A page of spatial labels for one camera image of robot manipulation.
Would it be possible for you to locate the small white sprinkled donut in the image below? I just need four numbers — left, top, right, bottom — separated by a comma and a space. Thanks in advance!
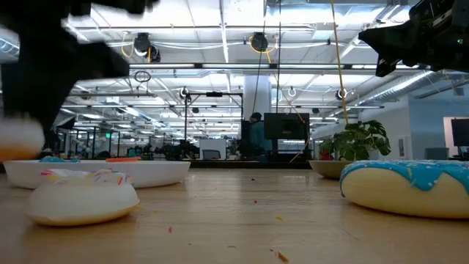
24, 168, 141, 227

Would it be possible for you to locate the grey round plate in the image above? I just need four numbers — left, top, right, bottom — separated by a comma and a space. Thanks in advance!
309, 160, 353, 180

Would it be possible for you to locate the dark wall screen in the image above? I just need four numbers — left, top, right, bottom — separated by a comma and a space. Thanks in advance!
450, 117, 469, 147

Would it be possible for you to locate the yellow hanging cable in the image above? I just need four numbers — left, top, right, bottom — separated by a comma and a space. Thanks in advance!
329, 0, 350, 125

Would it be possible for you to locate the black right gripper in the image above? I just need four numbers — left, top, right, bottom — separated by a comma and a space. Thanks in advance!
358, 0, 469, 78

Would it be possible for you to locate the person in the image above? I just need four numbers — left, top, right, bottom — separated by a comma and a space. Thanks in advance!
248, 111, 274, 162

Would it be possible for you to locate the black aluminium table frame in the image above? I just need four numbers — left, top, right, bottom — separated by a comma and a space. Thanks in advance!
188, 160, 312, 170

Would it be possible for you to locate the black monitor screen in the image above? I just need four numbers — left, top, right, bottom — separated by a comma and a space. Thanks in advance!
263, 112, 311, 141

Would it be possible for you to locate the black metal gantry frame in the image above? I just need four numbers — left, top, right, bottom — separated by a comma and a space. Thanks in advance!
184, 92, 244, 162

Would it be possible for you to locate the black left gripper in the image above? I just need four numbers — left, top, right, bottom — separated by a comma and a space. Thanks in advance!
0, 14, 130, 133

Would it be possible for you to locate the small blue iced donut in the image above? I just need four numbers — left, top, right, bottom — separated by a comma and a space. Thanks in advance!
39, 155, 81, 164

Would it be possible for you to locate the black hanging cable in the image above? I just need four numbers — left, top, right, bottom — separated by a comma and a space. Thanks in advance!
276, 0, 283, 114

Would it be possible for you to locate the white round plate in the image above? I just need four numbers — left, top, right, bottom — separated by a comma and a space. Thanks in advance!
3, 160, 191, 191

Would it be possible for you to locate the green leafy plant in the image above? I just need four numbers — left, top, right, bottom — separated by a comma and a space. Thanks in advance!
318, 120, 392, 162

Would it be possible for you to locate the black ceiling cable reel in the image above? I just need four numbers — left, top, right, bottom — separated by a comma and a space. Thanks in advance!
133, 32, 162, 63
250, 32, 270, 53

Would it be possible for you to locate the large blue iced donut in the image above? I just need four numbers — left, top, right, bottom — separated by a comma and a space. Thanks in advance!
339, 159, 469, 220

